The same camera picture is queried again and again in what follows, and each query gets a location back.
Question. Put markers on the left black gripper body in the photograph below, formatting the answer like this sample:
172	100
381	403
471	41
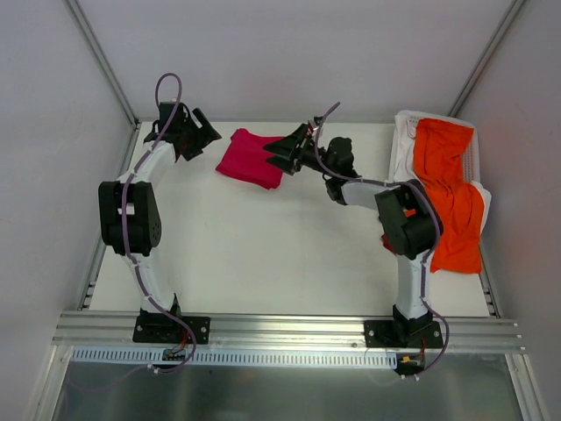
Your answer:
193	139

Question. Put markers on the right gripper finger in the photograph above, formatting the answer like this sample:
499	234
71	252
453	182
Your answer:
287	166
289	143

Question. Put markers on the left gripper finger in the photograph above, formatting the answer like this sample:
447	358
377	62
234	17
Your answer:
192	147
204	130

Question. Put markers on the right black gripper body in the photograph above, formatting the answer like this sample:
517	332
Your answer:
298	150

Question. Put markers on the magenta t shirt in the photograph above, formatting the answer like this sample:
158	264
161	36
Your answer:
245	160

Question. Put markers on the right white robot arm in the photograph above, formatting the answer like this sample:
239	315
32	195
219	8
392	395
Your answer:
409	221

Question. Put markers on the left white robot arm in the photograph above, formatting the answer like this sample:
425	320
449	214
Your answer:
129	214

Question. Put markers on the white laundry basket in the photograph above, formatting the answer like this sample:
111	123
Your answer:
405	122

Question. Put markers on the white t shirt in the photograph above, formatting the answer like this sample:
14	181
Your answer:
405	172

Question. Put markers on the orange t shirt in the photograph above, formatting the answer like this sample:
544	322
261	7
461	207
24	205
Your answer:
437	165

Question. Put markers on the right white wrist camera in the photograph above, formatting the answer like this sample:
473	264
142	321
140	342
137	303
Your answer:
313	125

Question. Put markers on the left aluminium frame post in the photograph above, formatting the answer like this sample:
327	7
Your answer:
85	28

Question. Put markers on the aluminium frame post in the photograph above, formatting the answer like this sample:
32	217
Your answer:
493	45
85	28

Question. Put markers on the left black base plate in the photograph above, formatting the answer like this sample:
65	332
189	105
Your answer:
157	328

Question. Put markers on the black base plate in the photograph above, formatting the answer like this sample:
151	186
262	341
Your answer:
394	334
157	328

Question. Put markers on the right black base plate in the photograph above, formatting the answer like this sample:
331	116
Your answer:
394	334

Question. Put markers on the aluminium mounting rail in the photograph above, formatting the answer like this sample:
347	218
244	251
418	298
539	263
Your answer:
291	333

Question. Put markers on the white slotted cable duct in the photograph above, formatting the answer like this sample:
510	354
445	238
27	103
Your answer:
234	357

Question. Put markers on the right aluminium frame post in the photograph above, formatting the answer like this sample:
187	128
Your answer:
493	45

